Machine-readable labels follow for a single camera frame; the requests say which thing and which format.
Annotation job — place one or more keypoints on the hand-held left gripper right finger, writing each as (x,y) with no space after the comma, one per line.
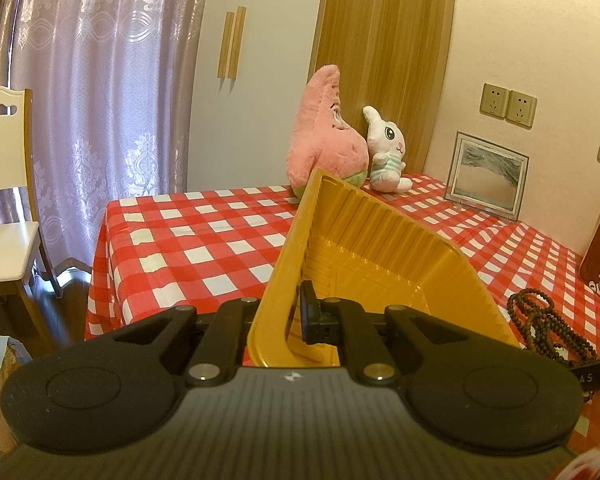
(308,312)

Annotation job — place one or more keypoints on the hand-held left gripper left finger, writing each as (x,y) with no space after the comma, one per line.
(230,330)

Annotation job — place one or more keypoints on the gold plastic tray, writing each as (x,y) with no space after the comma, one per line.
(380,240)

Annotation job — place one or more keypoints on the red white checked tablecloth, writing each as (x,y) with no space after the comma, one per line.
(180,240)

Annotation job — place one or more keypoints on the pink starfish plush toy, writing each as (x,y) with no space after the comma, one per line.
(320,145)

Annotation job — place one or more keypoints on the white bunny plush toy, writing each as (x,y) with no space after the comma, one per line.
(387,135)

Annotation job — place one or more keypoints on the white wardrobe door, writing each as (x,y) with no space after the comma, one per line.
(270,110)

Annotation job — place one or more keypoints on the white wooden chair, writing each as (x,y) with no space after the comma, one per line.
(0,240)

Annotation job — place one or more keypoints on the sheer patterned curtain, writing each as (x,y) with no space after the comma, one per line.
(105,85)

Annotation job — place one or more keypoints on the clear picture frame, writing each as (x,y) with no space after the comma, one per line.
(485,175)

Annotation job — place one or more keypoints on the beige wall outlet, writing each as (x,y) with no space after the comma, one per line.
(495,100)
(522,108)

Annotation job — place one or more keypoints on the wooden wall panel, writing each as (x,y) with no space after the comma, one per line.
(390,35)

